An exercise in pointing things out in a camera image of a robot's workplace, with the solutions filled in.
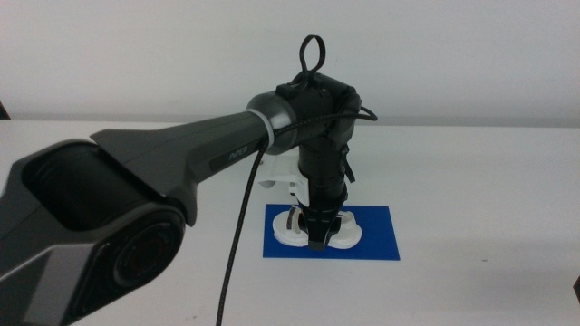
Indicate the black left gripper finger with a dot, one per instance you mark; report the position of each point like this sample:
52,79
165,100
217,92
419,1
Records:
318,233
335,227

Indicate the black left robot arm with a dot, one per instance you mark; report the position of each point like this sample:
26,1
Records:
172,154

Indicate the blue rectangular mat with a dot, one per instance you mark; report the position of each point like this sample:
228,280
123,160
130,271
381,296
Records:
376,235

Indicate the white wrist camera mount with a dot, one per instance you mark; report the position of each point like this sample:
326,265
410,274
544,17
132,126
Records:
285,174

